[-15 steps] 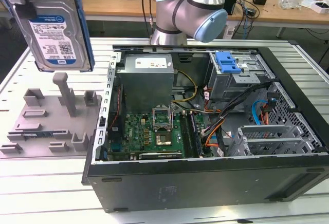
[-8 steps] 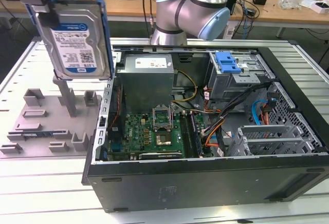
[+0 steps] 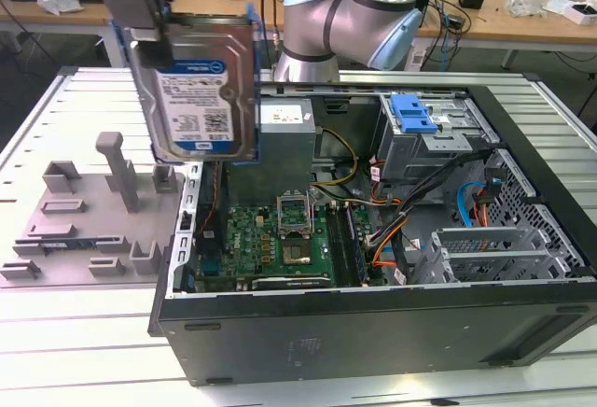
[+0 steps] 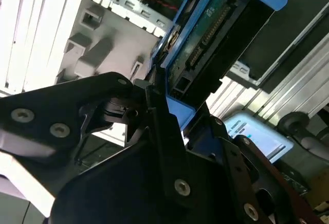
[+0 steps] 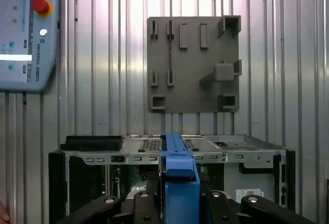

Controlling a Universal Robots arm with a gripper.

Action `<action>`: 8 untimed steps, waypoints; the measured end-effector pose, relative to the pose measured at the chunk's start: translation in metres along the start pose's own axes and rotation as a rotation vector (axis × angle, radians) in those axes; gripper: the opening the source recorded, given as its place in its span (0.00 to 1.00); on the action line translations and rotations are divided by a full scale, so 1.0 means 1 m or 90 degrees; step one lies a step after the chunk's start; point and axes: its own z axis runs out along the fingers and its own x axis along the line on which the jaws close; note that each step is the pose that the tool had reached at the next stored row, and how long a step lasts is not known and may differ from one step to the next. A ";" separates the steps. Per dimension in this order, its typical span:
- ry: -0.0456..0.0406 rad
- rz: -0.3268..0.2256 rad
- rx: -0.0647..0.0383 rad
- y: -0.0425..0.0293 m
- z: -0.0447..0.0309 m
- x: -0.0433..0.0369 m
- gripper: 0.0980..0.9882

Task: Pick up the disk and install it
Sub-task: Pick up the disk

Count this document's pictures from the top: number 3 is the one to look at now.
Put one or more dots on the grey metal drive cage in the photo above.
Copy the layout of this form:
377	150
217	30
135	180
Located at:
406	155

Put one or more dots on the grey parts rack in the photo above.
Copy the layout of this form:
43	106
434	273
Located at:
93	220

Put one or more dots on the green motherboard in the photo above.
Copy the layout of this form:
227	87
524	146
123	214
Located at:
247	239

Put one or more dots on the RAM stick in slot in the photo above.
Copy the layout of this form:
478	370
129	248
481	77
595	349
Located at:
356	248

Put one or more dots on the CPU socket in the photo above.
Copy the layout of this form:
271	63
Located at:
296	253

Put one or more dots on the white box with phone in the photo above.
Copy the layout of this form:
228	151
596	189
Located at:
580	10

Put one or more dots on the black graphics card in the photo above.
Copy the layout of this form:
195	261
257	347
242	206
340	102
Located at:
289	283

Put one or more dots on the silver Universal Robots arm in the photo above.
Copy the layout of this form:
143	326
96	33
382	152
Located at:
317	29

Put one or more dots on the hard disk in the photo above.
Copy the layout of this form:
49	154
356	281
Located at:
200	99

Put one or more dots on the crumpled white paper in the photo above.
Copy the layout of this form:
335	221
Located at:
58	4

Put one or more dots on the wooden desk white frame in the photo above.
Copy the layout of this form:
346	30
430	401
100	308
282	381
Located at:
513	29
210	10

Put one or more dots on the black RAM slot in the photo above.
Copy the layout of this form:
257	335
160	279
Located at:
336	248

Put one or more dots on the grey power supply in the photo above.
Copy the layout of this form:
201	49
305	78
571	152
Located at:
284	145

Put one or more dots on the grey metal disk bay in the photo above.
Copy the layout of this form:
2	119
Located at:
490	239

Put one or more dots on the blue plastic drive latch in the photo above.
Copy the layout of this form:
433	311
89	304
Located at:
410	117

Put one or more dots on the black PC case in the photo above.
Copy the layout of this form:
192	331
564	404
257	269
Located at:
326	332

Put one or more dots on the clear plastic bag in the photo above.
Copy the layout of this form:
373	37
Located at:
527	3

